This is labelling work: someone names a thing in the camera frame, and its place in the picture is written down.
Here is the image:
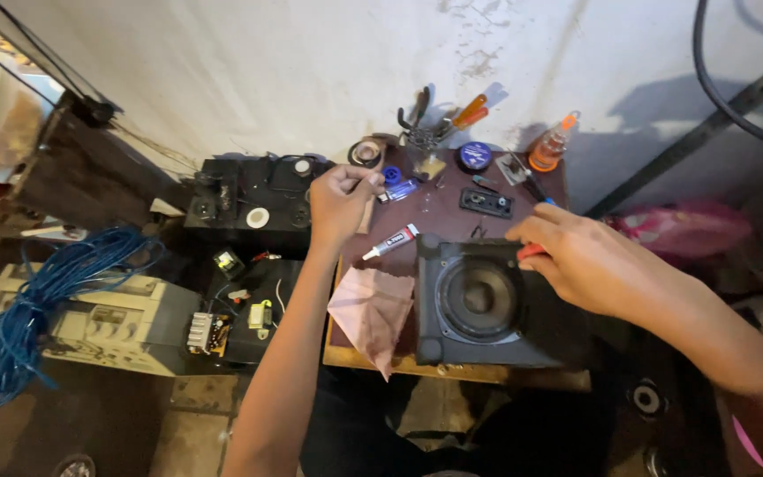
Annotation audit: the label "person's left hand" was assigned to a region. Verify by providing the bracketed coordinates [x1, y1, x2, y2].
[308, 164, 386, 248]

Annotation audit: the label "person's right hand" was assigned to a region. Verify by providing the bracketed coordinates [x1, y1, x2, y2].
[505, 203, 666, 322]

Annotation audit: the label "roll of tape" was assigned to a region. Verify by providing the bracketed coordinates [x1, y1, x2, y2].
[347, 138, 384, 168]

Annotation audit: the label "clear blue lighter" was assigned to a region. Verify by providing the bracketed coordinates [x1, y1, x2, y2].
[378, 179, 419, 204]

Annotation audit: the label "blue-tipped black tool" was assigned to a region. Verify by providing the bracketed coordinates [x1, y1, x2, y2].
[509, 151, 558, 208]

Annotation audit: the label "black terminal plate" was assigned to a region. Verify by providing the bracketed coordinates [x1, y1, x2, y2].
[459, 187, 515, 220]

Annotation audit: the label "clear glass tool holder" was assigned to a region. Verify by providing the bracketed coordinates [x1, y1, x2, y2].
[405, 126, 447, 181]

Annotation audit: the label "white glue tube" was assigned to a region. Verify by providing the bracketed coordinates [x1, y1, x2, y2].
[362, 223, 421, 262]

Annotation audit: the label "small grey metal plate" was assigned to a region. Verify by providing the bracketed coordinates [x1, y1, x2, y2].
[495, 154, 528, 187]

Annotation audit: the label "black speaker box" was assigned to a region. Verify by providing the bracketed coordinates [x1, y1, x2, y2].
[415, 233, 591, 369]

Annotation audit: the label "orange-capped clear bottle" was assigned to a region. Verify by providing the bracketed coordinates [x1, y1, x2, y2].
[529, 110, 582, 173]

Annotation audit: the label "blue round solder tin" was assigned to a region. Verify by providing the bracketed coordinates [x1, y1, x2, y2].
[457, 141, 494, 173]

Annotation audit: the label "wooden work board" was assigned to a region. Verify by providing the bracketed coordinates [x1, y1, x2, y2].
[322, 147, 592, 393]

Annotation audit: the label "black open amplifier chassis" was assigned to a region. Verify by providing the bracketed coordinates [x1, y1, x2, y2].
[183, 154, 336, 251]

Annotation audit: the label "pink cloth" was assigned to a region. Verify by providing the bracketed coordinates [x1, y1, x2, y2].
[326, 266, 416, 382]

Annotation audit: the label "pink plastic bag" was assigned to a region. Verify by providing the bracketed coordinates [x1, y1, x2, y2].
[603, 200, 753, 261]

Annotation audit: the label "black component with green label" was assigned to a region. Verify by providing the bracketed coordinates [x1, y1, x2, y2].
[212, 248, 246, 280]

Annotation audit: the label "black electronics box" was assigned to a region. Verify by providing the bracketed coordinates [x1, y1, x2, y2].
[204, 257, 306, 365]

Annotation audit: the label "small yellow transformer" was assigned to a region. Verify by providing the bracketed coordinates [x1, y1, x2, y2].
[248, 299, 274, 340]

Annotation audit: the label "person's dark trousers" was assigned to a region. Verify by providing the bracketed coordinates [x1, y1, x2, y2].
[298, 367, 621, 477]

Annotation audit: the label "grey metal bar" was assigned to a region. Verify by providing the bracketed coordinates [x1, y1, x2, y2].
[583, 44, 763, 220]

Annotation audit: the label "circuit board with heatsink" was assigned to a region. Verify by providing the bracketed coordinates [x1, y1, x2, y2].
[186, 311, 234, 359]

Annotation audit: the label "beige electronic device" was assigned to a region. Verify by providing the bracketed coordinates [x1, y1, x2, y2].
[0, 262, 202, 377]

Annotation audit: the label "black-handled pliers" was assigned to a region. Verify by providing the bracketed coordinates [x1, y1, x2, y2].
[397, 86, 433, 143]

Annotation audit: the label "orange-handled screwdriver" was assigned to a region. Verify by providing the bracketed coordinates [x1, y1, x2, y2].
[440, 93, 490, 136]

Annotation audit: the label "black thick cable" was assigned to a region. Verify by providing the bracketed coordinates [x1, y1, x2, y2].
[691, 0, 763, 157]

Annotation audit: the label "coil of blue wire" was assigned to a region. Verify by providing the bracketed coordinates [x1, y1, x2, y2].
[0, 227, 168, 417]

